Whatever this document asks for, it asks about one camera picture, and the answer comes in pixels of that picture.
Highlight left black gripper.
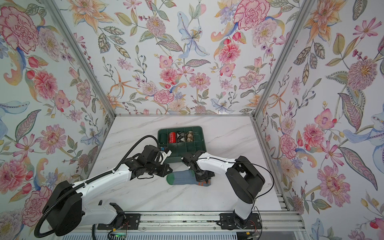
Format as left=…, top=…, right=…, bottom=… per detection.
left=145, top=162, right=175, bottom=177

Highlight blue green orange sock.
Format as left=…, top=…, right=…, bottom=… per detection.
left=166, top=170, right=211, bottom=187

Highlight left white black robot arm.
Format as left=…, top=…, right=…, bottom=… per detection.
left=34, top=145, right=172, bottom=238

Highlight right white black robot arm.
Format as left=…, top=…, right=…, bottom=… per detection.
left=182, top=151, right=266, bottom=225

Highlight green plastic divider tray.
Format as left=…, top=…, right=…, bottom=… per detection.
left=158, top=126, right=207, bottom=164

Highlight brown patterned rolled sock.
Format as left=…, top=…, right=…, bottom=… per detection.
left=186, top=131, right=195, bottom=143

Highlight black white patterned rolled sock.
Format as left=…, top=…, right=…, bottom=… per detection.
left=176, top=131, right=186, bottom=143

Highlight red rolled sock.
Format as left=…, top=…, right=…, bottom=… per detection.
left=168, top=132, right=177, bottom=144

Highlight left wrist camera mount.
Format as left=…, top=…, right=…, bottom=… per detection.
left=160, top=147, right=172, bottom=164

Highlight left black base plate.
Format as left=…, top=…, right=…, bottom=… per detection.
left=97, top=203, right=141, bottom=230

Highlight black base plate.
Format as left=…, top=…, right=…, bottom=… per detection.
left=217, top=212, right=262, bottom=231
left=97, top=203, right=141, bottom=230

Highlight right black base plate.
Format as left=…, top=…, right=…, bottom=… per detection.
left=217, top=212, right=262, bottom=231

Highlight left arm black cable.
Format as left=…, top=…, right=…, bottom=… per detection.
left=33, top=134, right=161, bottom=240

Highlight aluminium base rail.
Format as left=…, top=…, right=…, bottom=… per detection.
left=47, top=211, right=301, bottom=233

